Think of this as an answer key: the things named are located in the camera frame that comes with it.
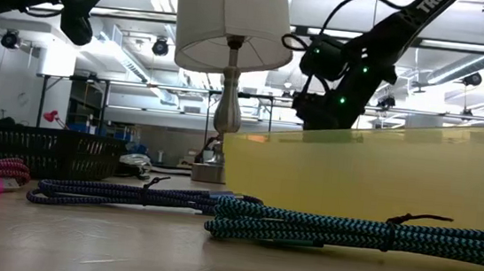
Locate red desk lamp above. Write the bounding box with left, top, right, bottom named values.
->
left=41, top=108, right=71, bottom=131

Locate teal braided cable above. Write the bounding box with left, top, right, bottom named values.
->
left=202, top=193, right=484, bottom=271

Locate black metal rack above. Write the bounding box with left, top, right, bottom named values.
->
left=31, top=70, right=277, bottom=151

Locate purple braided cable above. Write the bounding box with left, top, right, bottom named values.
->
left=25, top=162, right=266, bottom=226

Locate yellow translucent plastic bin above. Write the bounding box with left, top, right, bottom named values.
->
left=215, top=97, right=484, bottom=234

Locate black ceiling spotlight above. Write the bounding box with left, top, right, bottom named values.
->
left=150, top=36, right=171, bottom=58
left=0, top=28, right=22, bottom=51
left=460, top=70, right=484, bottom=89

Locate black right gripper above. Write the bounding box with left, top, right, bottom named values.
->
left=289, top=86, right=365, bottom=137

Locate table lamp with white shade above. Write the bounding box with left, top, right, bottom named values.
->
left=158, top=0, right=300, bottom=190

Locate clear bag with cable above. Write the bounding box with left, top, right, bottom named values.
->
left=118, top=151, right=155, bottom=173

